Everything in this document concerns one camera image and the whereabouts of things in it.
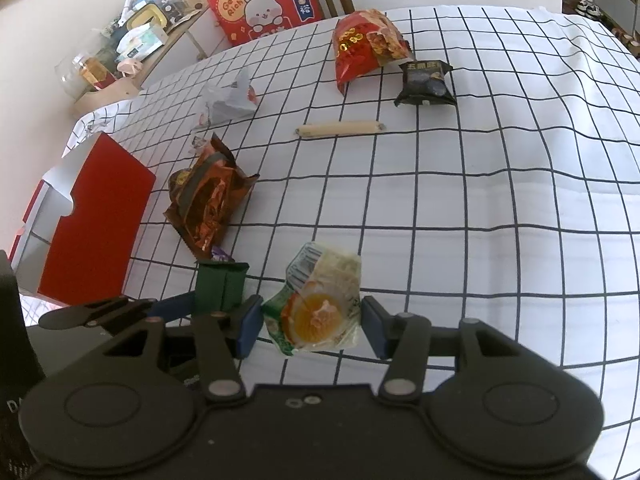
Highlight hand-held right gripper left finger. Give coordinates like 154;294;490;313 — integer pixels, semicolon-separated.
102;294;264;403

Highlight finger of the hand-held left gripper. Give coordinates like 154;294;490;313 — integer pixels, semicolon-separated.
39;292;197;333

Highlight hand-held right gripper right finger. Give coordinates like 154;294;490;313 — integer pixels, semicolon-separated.
361;296;521;404

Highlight green snack packet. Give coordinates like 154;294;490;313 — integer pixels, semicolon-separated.
195;261;249;316

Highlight clear orange jelly packet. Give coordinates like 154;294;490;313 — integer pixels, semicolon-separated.
261;241;362;357

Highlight brown foil snack bag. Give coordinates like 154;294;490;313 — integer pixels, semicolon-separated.
165;132;261;261

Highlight red and white gift box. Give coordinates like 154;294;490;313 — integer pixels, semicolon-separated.
9;132;157;311

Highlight red chips bag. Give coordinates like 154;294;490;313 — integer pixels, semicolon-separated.
332;9;415;96

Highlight white checked bed sheet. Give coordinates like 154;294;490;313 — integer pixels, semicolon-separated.
62;5;640;480

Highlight beige stick snack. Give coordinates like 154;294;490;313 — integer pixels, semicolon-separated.
295;121;387;138

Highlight silver white crumpled wrapper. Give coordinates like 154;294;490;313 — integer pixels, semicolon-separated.
192;66;260;133

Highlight orange drink bottle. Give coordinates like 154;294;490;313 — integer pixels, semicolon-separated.
80;57;108;90

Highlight black snack packet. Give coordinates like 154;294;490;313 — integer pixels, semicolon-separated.
394;60;458;107

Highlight clear glass jar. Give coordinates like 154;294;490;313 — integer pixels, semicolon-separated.
55;30;121;102

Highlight light wooden cabinet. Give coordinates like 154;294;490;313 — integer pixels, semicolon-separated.
75;0;232;116

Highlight white teal tissue pack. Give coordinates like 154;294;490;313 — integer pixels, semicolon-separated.
117;24;169;59

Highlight yellow teal container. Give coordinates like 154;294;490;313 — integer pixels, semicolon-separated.
125;2;169;28

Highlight red rabbit print cushion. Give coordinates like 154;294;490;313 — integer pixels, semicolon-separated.
207;0;325;46

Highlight black and white shoe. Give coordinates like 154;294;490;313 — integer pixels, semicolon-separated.
575;0;607;21

